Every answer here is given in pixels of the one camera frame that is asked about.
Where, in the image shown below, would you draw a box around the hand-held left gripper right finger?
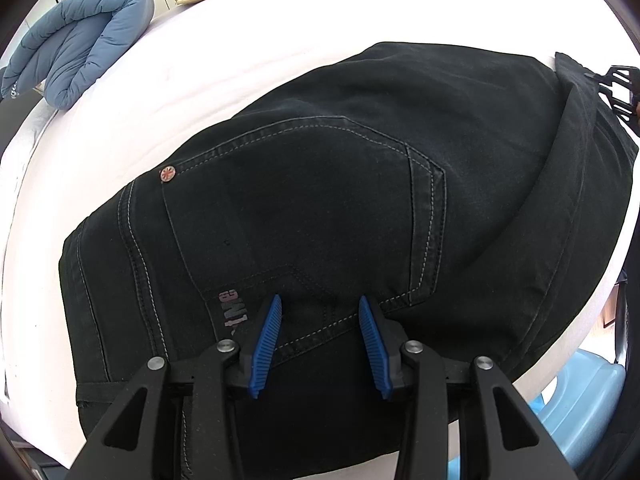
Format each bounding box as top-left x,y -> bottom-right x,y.
358,295 -> 577,480

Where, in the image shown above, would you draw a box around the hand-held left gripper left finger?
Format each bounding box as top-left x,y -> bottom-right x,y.
65,294 -> 284,480

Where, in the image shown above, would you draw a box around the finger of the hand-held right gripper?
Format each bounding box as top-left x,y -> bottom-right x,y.
594,66 -> 640,137

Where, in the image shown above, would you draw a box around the black denim pants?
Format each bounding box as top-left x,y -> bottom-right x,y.
59,40 -> 640,480

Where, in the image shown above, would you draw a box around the light blue plastic stool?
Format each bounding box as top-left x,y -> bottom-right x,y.
447,350 -> 629,480

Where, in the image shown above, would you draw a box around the white bed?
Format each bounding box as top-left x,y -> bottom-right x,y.
0,0 -> 640,467

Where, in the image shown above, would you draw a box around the rolled blue duvet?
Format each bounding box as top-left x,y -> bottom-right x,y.
0,0 -> 155,111

